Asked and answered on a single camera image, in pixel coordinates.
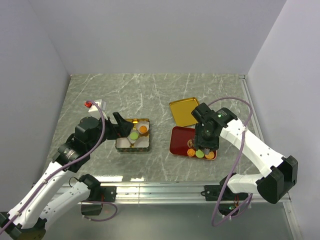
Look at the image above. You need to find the square cookie tin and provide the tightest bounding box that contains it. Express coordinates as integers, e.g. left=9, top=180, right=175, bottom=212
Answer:
left=115, top=118, right=150, bottom=153

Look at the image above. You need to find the orange swirl cookie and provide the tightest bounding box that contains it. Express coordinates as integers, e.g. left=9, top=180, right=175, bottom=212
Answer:
left=186, top=148, right=196, bottom=157

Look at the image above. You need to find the gold tin lid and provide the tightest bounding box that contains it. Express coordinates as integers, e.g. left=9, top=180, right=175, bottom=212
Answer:
left=169, top=97, right=199, bottom=127

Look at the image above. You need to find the white paper cup centre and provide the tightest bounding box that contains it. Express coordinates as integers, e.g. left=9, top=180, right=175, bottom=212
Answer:
left=127, top=130, right=140, bottom=144

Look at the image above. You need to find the white paper cup bottom left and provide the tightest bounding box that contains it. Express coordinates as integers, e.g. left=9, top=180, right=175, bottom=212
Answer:
left=115, top=137, right=131, bottom=149

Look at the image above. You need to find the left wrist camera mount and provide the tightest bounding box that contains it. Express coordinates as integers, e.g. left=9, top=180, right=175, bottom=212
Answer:
left=84, top=99, right=107, bottom=120

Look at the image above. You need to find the aluminium rail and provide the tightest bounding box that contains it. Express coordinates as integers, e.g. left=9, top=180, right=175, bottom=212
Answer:
left=53, top=181, right=292, bottom=205

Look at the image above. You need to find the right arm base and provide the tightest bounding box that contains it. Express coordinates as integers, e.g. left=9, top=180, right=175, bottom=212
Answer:
left=200, top=185, right=249, bottom=216

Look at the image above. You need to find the red lacquer tray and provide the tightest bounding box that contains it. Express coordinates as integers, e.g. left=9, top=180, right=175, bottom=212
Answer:
left=169, top=126, right=218, bottom=162

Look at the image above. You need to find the orange round chip cookie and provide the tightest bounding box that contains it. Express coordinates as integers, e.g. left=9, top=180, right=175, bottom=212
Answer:
left=139, top=125, right=148, bottom=134

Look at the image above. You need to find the white paper cup top right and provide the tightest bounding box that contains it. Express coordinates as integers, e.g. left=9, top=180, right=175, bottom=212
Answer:
left=135, top=121, right=150, bottom=135

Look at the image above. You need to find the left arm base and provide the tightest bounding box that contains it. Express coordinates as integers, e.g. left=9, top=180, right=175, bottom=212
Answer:
left=80, top=186, right=118, bottom=222

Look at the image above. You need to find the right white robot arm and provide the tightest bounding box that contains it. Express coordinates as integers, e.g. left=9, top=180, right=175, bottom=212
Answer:
left=191, top=103, right=298, bottom=204

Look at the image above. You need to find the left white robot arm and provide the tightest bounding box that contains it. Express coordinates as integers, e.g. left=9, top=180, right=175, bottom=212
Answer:
left=0, top=112, right=134, bottom=240

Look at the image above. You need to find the white paper cup bottom right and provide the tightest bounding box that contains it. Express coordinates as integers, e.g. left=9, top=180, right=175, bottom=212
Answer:
left=133, top=136, right=150, bottom=148

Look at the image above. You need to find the white paper cup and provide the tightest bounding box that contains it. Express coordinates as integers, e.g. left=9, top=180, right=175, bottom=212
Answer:
left=115, top=137, right=131, bottom=149
left=133, top=136, right=150, bottom=148
left=127, top=130, right=140, bottom=144
left=135, top=121, right=150, bottom=135

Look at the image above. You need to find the green round cookie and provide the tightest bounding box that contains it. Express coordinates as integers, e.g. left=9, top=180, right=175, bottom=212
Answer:
left=195, top=149, right=205, bottom=159
left=129, top=131, right=139, bottom=141

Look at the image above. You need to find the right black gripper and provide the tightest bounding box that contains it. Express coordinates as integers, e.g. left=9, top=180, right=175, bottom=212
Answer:
left=194, top=123, right=220, bottom=153

